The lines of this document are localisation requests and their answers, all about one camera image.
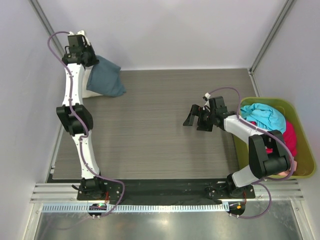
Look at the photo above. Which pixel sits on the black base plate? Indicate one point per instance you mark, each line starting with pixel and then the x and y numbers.
pixel 145 191

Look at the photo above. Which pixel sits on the slate blue t shirt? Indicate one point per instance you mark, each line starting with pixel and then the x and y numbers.
pixel 107 74

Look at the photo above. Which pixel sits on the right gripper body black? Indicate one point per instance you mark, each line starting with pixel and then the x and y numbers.
pixel 206 113

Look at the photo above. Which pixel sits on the folded white t shirt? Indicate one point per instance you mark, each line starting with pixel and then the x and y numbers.
pixel 90 87

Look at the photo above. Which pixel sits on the slotted white cable duct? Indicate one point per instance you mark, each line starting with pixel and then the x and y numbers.
pixel 97 208

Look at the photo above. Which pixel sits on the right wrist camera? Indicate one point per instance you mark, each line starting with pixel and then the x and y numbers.
pixel 206 98

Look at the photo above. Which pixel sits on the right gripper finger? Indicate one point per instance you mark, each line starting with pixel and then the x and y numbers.
pixel 194 112
pixel 205 126

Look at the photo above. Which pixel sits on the olive green plastic bin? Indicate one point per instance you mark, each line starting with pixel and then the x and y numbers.
pixel 306 165

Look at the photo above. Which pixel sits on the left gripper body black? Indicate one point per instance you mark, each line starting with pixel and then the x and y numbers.
pixel 88 51

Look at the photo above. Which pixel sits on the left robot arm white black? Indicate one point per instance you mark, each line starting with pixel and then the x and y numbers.
pixel 77 120

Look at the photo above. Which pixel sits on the magenta t shirt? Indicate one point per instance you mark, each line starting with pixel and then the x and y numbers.
pixel 288 140

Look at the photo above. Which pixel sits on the aluminium corner post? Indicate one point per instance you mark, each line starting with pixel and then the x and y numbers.
pixel 284 12
pixel 53 43

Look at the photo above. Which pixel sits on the right aluminium corner post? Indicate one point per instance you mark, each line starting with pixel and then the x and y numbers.
pixel 284 12

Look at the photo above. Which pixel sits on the pink garment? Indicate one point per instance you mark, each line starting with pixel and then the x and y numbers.
pixel 286 173

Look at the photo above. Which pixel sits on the cyan t shirt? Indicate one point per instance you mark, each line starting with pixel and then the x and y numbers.
pixel 264 116

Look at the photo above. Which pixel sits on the left aluminium corner post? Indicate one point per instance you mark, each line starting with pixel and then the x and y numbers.
pixel 53 43

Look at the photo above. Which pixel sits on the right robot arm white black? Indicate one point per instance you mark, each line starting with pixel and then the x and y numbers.
pixel 267 152

